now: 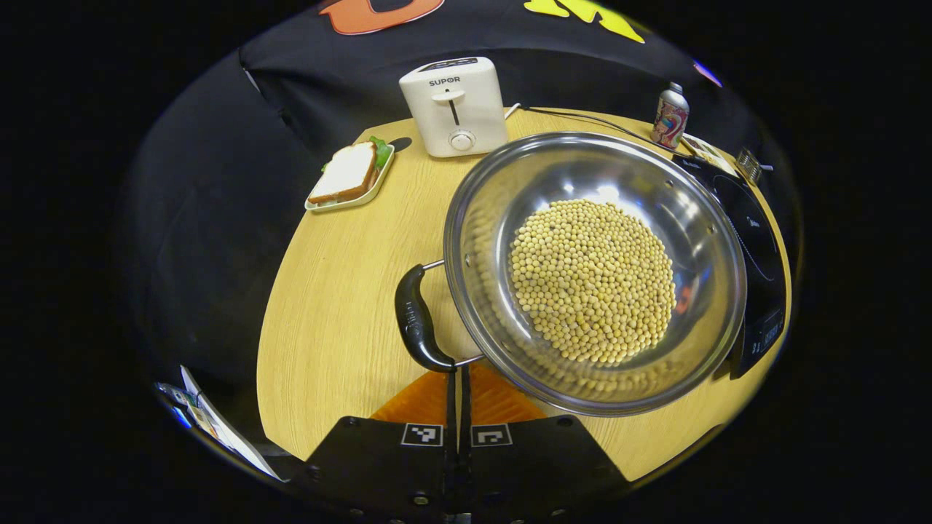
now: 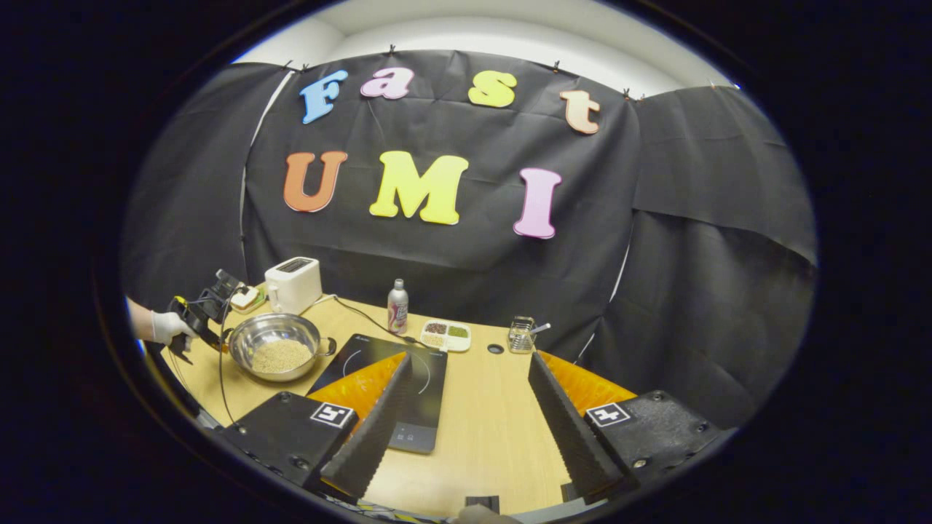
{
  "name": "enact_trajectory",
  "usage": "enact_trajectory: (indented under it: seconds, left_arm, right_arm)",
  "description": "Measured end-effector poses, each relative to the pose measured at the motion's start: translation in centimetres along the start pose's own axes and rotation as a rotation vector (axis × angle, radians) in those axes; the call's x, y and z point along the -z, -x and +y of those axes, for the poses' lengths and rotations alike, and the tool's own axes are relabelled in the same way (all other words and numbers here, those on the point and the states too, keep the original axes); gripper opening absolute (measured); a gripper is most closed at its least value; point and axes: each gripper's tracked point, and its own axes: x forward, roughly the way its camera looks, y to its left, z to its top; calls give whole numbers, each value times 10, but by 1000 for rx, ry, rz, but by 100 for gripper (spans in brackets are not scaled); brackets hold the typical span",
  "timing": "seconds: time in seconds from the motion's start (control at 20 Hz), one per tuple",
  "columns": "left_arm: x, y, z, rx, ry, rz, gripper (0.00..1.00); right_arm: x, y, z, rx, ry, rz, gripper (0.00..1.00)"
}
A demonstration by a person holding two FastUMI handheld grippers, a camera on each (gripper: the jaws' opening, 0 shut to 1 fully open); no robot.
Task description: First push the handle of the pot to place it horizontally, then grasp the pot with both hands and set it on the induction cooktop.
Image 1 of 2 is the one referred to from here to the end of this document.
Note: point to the silver printed drink bottle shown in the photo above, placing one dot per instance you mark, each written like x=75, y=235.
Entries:
x=670, y=116

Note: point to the white divided bean tray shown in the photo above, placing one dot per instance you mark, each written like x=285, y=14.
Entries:
x=710, y=151

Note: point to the black round table grommet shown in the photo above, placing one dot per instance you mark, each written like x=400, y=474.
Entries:
x=400, y=144

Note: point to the pile of soybeans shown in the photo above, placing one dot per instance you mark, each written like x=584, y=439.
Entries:
x=593, y=280

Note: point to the white toaster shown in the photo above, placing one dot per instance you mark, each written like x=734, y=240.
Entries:
x=451, y=109

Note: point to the stainless steel pot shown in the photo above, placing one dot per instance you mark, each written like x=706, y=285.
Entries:
x=480, y=240

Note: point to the pale green sandwich plate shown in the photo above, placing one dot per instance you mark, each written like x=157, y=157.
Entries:
x=364, y=198

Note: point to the white printed sheet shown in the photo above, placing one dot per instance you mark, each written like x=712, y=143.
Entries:
x=226, y=433

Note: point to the sandwich with lettuce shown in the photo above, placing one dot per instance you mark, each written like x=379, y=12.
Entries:
x=346, y=173

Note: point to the black induction cooktop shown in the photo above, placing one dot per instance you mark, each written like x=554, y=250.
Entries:
x=761, y=247

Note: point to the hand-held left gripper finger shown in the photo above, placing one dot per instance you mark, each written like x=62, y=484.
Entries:
x=451, y=407
x=466, y=407

